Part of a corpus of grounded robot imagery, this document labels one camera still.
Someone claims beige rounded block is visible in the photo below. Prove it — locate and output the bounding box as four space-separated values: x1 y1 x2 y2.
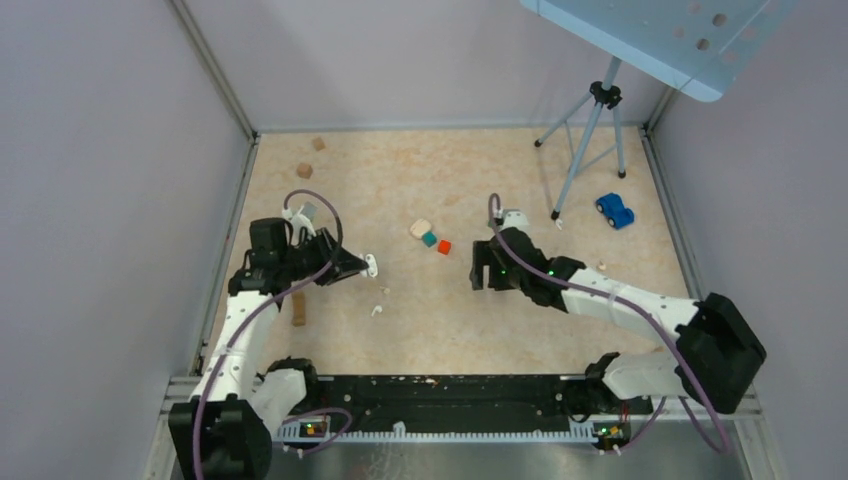
409 218 432 239

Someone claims grey tripod stand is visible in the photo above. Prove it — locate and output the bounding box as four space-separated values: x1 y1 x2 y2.
533 56 627 226

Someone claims white earbud charging case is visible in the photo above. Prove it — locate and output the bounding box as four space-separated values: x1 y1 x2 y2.
360 254 379 278

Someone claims wooden arch block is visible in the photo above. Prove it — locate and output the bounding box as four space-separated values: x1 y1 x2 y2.
291 291 306 327

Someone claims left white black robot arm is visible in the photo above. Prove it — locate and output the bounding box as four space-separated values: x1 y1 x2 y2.
168 214 378 479

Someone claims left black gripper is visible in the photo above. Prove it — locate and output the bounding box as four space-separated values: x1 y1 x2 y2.
280 226 369 286

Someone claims near wooden cube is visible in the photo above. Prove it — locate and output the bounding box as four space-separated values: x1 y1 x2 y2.
296 163 314 179

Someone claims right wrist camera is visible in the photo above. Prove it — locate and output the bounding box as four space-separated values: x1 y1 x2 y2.
491 209 530 232

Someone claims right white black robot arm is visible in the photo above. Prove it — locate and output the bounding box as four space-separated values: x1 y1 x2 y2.
469 227 767 414

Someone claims orange-red small cube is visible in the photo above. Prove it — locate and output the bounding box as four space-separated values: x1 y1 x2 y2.
437 240 452 255

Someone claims blue toy car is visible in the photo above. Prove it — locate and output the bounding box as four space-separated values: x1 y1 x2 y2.
595 193 635 230

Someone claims light blue perforated panel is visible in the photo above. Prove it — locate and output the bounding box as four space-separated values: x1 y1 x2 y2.
521 0 797 103

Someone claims teal small cube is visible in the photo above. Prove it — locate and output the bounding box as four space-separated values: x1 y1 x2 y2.
422 232 438 248

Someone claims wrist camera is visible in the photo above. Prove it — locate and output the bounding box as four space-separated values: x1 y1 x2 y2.
282 202 317 236
491 209 530 232

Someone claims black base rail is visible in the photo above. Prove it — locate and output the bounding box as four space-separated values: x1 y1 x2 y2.
294 374 654 434

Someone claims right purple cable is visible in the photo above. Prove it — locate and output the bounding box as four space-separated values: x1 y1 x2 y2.
487 193 731 455

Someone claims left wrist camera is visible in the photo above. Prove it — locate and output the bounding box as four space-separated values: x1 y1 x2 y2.
282 202 317 236

